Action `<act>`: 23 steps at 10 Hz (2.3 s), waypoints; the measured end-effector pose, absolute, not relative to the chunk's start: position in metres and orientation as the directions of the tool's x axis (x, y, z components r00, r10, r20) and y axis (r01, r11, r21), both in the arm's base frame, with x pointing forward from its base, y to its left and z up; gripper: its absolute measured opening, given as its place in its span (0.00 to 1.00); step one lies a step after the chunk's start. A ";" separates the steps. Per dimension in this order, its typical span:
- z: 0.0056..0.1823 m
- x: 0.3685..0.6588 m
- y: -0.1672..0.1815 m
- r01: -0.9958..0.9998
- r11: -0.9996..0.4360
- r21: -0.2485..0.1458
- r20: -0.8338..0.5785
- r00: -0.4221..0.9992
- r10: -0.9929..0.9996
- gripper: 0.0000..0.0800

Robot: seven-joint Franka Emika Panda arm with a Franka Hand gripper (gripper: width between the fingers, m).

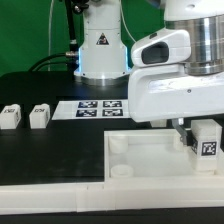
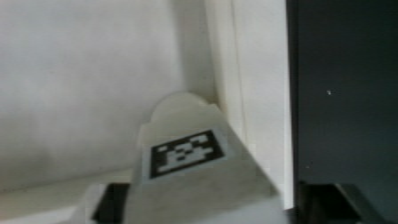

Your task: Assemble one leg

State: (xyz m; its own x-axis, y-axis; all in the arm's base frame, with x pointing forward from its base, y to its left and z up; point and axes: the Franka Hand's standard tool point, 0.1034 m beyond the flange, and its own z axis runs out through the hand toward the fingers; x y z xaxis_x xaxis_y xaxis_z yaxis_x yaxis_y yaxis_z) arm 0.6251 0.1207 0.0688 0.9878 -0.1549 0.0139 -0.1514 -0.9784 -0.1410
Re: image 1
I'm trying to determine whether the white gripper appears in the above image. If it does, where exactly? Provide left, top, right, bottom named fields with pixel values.
left=128, top=29, right=224, bottom=146

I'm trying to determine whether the white square table top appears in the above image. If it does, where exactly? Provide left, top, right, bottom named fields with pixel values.
left=104, top=129, right=224, bottom=180

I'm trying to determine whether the black cable bundle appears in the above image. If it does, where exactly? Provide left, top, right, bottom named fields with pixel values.
left=28, top=51, right=81, bottom=72

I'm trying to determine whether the white front fence bar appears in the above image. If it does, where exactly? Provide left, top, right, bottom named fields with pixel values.
left=0, top=176, right=224, bottom=215

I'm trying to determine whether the white fiducial marker sheet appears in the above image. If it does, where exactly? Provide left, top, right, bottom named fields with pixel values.
left=52, top=99, right=130, bottom=120

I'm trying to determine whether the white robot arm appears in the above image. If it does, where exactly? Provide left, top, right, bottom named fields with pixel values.
left=74, top=0, right=224, bottom=122

